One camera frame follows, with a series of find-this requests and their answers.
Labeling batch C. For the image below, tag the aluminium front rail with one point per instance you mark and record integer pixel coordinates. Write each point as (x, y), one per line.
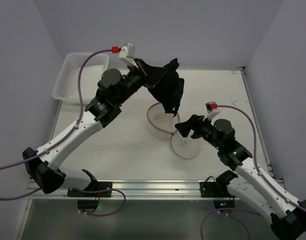
(136, 190)

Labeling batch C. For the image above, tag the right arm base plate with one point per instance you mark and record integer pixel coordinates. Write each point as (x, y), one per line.
(213, 189)

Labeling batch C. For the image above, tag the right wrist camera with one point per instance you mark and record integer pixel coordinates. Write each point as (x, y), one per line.
(212, 110)

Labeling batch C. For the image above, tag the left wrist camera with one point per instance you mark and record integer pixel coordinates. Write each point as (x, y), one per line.
(126, 55)

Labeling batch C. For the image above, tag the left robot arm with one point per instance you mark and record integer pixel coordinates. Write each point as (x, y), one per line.
(113, 90)

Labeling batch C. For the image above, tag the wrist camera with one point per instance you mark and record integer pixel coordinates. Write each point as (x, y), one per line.
(126, 55)
(212, 110)

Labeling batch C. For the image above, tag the aluminium rail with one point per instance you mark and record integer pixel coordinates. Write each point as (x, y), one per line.
(136, 190)
(259, 133)

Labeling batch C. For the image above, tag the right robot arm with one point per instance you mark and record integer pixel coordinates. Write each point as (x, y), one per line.
(245, 180)

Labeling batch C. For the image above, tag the aluminium right side rail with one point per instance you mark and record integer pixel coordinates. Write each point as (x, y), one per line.
(259, 133)

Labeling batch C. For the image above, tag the black bra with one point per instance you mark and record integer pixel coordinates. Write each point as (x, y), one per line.
(169, 90)

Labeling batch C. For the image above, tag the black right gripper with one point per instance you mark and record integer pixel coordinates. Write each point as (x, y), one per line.
(195, 126)

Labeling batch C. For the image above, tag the white plastic basket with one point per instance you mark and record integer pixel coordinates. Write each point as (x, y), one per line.
(66, 86)

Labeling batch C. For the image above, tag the white bra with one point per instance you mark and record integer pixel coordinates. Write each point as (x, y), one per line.
(89, 79)

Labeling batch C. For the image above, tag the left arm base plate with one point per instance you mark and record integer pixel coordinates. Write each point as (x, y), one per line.
(92, 190)

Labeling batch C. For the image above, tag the white mesh laundry bag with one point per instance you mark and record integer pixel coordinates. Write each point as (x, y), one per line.
(162, 126)

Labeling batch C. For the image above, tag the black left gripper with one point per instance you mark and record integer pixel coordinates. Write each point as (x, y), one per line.
(147, 76)

